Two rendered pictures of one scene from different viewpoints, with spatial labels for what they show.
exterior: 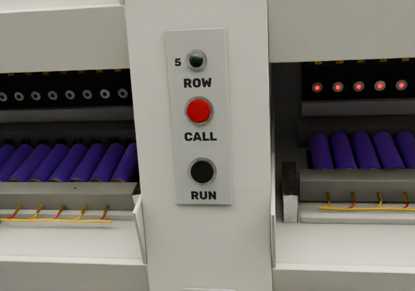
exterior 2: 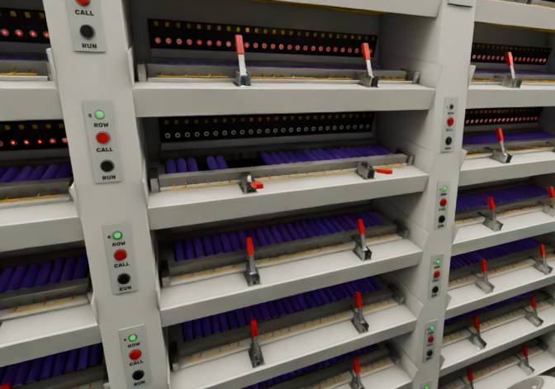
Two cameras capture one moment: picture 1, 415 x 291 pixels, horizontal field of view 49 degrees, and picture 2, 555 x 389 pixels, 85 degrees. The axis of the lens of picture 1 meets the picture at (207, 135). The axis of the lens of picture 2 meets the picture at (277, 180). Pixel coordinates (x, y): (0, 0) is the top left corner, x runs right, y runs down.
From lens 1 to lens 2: 70 cm
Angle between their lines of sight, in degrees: 28
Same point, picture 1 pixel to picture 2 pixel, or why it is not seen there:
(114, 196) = (401, 158)
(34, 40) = (408, 98)
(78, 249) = (404, 173)
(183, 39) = (449, 100)
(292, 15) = (470, 94)
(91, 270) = (412, 179)
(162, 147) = (438, 134)
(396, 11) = (489, 95)
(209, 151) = (450, 134)
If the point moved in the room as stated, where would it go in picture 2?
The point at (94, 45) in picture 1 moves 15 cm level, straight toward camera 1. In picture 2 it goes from (423, 101) to (506, 97)
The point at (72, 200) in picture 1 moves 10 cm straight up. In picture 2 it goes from (387, 160) to (390, 117)
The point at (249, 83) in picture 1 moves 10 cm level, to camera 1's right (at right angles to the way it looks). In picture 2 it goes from (461, 113) to (485, 112)
